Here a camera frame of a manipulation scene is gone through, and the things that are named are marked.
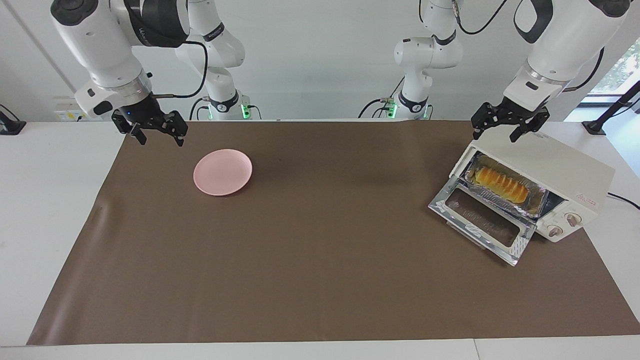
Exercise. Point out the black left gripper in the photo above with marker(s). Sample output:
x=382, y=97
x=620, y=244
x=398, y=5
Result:
x=512, y=111

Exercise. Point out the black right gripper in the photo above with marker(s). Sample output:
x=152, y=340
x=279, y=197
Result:
x=147, y=112

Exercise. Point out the golden ridged bread loaf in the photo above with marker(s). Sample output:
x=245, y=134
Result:
x=500, y=184

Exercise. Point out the aluminium foil tray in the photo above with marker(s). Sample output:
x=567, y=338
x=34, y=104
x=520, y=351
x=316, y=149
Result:
x=535, y=202

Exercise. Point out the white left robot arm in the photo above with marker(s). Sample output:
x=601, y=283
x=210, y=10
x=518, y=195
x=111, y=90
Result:
x=565, y=45

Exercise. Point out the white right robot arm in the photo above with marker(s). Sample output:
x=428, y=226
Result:
x=95, y=45

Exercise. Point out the cream toaster oven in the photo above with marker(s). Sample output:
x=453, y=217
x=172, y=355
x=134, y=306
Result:
x=560, y=165

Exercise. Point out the glass oven door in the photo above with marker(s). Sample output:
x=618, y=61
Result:
x=440, y=205

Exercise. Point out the beige oven knob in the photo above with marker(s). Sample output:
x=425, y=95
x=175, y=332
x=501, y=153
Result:
x=554, y=230
x=573, y=219

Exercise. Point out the black angled stand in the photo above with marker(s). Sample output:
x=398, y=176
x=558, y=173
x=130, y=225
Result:
x=595, y=126

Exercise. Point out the pink round plate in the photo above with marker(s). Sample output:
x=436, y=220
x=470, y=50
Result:
x=222, y=172

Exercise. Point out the bright window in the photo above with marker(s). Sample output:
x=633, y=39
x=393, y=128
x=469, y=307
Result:
x=620, y=70

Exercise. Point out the black desk clamp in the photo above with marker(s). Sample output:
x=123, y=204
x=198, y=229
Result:
x=10, y=127

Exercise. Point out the brown table mat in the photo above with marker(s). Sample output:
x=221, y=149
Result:
x=320, y=240

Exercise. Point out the white wall socket box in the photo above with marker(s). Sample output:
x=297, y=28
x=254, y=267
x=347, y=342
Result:
x=65, y=112

